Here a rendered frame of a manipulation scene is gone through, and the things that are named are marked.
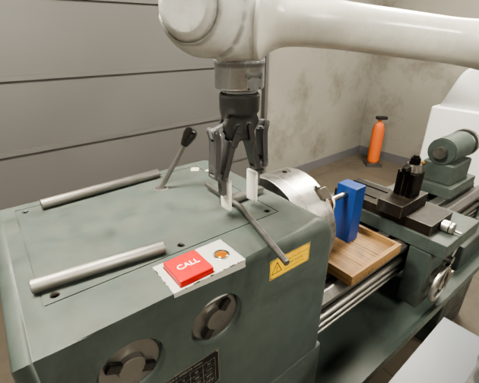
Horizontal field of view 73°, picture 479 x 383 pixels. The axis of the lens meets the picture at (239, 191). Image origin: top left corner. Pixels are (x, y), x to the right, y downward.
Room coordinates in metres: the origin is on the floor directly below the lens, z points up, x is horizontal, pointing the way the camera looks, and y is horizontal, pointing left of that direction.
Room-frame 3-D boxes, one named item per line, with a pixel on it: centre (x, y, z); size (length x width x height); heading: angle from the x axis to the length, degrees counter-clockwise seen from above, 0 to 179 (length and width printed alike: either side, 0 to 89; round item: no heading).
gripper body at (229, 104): (0.61, 0.00, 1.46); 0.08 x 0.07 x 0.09; 127
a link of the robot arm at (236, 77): (0.61, 0.00, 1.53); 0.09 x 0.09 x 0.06
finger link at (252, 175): (0.63, -0.03, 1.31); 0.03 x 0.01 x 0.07; 37
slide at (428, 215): (1.24, -0.64, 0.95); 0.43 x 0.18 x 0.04; 37
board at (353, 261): (1.05, -0.37, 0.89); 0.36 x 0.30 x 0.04; 37
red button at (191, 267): (0.42, 0.08, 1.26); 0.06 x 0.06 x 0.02; 37
